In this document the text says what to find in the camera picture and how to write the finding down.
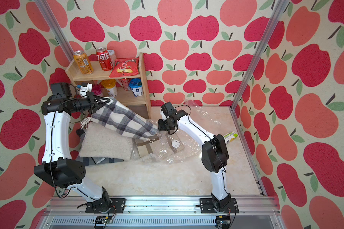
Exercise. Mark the yellow lid cup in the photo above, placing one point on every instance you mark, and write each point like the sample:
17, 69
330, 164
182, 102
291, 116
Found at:
110, 86

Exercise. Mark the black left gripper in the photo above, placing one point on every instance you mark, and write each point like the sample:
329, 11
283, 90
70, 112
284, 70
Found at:
94, 102

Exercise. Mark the wooden two-tier shelf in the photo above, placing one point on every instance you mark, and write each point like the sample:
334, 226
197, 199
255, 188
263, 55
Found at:
139, 104

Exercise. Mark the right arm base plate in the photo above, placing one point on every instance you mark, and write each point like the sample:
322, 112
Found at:
212, 205

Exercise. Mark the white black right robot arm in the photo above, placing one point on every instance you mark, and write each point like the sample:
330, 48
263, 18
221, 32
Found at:
214, 151

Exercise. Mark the cream fluffy scarf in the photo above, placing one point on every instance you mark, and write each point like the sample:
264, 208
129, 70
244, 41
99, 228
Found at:
100, 141

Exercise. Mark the green white small box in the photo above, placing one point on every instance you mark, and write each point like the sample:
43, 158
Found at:
229, 137

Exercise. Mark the blue lid cup on shelf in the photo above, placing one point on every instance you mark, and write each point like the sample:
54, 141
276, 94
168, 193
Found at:
136, 87

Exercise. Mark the dark plaid grey scarf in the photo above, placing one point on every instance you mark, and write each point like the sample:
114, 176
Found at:
92, 161

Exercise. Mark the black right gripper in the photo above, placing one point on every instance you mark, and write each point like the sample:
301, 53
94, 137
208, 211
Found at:
161, 126

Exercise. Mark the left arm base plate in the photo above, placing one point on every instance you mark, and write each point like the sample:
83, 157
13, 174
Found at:
106, 206

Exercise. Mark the white round bag valve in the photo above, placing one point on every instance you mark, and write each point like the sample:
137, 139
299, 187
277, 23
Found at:
175, 144

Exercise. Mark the small red can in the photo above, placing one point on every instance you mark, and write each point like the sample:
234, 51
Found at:
125, 83

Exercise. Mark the clear plastic vacuum bag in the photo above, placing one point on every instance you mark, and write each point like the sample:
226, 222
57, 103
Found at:
204, 118

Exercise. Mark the aluminium front rail frame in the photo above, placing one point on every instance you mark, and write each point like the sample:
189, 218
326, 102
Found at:
164, 212

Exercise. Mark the cream grey plaid scarf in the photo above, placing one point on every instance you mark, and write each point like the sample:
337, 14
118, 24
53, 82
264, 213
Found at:
117, 117

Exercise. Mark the red cola can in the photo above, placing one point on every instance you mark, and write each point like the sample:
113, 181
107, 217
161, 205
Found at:
104, 59

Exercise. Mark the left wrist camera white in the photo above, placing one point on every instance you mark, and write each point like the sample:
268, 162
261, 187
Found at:
84, 88

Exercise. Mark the silver can behind cola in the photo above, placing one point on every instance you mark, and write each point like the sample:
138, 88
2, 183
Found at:
112, 56

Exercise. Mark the orange soda can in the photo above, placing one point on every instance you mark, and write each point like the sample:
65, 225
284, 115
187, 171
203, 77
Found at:
83, 62

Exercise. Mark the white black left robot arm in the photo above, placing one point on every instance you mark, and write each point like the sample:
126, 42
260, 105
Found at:
57, 168

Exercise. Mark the pink lid cup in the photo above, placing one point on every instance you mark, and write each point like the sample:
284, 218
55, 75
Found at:
97, 89

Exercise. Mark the red chips bag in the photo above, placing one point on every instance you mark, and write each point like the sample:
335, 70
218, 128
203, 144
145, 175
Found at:
125, 67

